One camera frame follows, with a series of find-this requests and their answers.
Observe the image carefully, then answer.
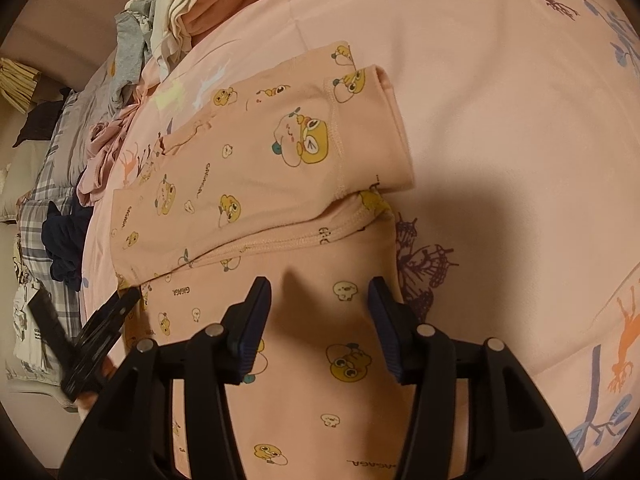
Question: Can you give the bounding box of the pink curtain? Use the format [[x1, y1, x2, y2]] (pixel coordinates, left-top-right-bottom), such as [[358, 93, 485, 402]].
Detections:
[[0, 0, 171, 86]]

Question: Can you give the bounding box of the crumpled pink garment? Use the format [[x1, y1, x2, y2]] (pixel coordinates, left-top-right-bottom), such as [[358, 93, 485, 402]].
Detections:
[[75, 105, 146, 206]]

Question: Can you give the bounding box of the white printed garment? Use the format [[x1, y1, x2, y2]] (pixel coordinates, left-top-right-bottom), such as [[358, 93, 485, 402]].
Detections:
[[5, 280, 66, 383]]

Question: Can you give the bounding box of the beige pillow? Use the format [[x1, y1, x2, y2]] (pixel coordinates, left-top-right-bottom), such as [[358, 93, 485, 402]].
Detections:
[[0, 140, 56, 223]]

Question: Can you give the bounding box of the pink printed blanket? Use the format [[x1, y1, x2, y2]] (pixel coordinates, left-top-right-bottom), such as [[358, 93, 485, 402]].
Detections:
[[80, 0, 640, 480]]

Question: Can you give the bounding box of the plaid quilt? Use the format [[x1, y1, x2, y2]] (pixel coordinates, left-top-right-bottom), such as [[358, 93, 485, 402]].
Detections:
[[5, 90, 96, 381]]

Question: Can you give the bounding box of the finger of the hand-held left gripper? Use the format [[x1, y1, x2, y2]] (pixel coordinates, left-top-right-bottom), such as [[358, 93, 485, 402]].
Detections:
[[27, 289, 76, 366], [75, 286, 142, 361]]

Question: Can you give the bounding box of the grey garment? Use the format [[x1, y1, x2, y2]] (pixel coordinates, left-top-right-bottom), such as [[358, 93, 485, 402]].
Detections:
[[107, 0, 163, 106]]

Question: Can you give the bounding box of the dark brown cloth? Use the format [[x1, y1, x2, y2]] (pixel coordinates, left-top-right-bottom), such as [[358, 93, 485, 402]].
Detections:
[[12, 87, 73, 148]]

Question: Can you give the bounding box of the navy garment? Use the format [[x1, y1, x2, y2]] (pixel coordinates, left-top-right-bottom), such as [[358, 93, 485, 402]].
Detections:
[[41, 200, 96, 293]]

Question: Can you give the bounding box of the orange printed shirt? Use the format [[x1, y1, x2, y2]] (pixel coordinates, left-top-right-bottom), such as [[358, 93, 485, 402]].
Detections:
[[107, 40, 471, 480]]

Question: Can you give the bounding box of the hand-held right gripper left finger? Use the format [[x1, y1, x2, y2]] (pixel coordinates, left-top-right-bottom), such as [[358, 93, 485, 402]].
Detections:
[[59, 276, 273, 480]]

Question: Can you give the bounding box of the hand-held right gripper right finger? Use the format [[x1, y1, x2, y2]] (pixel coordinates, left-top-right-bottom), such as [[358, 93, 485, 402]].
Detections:
[[367, 276, 586, 480]]

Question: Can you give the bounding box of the yellow striped curtain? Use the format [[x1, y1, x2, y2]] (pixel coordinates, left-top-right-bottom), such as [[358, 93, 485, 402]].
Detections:
[[0, 56, 43, 113]]

